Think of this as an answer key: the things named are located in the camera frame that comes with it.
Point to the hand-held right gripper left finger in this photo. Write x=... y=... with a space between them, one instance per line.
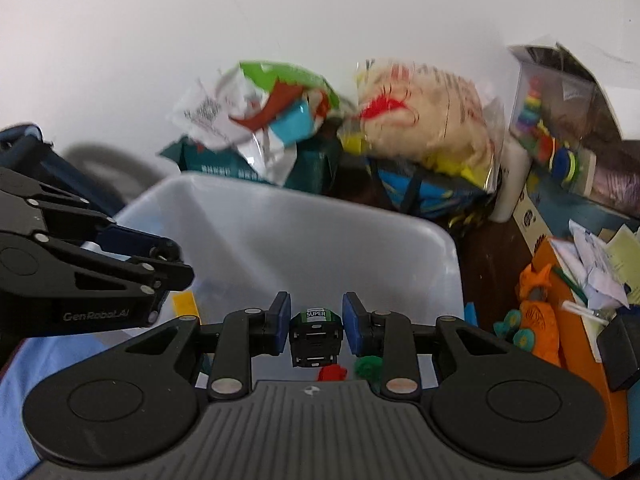
x=281 y=321

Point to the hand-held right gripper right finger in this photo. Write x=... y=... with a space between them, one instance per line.
x=352 y=321

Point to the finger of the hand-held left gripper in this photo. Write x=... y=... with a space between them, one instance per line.
x=125 y=240
x=165 y=277

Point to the black green toy car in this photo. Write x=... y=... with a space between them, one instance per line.
x=315 y=341

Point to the translucent white plastic bin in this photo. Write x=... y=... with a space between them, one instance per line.
x=300 y=240

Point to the yellow flat piece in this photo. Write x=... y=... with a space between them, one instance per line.
x=185 y=305

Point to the small green toy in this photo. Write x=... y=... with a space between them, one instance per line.
x=368 y=367

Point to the small red toy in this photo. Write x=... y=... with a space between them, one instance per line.
x=333 y=373

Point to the light blue cloth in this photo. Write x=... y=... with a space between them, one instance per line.
x=25 y=385

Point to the small blue piece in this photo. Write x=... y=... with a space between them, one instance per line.
x=470 y=315

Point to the blue and yellow package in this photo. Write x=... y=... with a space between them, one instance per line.
x=430 y=195

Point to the teal cardboard box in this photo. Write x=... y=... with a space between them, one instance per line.
x=305 y=167

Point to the teal toy piece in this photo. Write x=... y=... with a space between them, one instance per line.
x=515 y=331

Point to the crumpled colourful snack bag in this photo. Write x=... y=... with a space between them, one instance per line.
x=255 y=115

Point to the orange toy figure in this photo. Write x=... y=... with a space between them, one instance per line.
x=538 y=312

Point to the white bottle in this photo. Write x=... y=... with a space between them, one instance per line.
x=509 y=182

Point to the yellowish noodle snack bag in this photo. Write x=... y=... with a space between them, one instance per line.
x=425 y=115

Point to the orange box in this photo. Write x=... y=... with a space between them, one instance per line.
x=580 y=320

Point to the pile of crumpled papers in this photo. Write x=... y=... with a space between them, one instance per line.
x=602 y=265

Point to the black box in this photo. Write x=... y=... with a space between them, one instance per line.
x=620 y=355

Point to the clear box of colourful toys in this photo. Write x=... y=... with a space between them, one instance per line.
x=555 y=125

